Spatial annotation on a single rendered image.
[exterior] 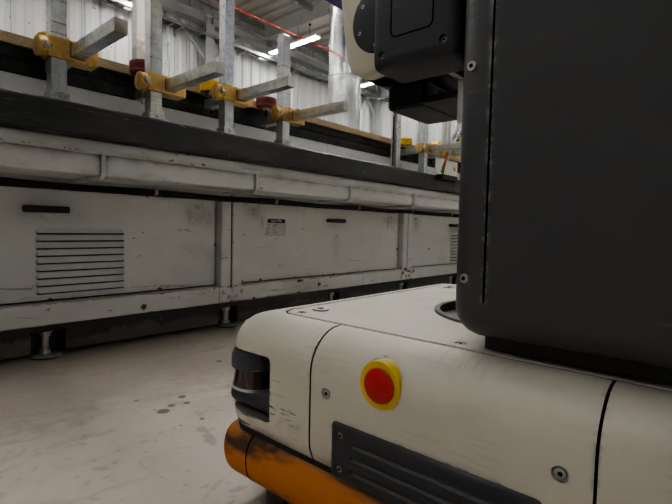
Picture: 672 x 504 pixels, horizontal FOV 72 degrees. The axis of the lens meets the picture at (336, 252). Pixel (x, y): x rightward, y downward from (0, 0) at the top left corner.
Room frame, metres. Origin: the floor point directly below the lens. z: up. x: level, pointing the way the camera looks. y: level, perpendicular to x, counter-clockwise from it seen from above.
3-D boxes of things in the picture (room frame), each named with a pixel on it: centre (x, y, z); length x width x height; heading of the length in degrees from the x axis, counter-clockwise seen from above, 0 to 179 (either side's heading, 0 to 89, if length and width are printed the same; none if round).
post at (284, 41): (1.73, 0.21, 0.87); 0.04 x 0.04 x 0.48; 49
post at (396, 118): (2.28, -0.28, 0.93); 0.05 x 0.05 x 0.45; 49
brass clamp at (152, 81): (1.37, 0.52, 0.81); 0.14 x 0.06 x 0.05; 139
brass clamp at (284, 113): (1.74, 0.19, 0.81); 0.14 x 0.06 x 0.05; 139
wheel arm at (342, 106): (1.72, 0.14, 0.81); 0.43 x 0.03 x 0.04; 49
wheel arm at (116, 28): (1.16, 0.64, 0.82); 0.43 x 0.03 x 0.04; 49
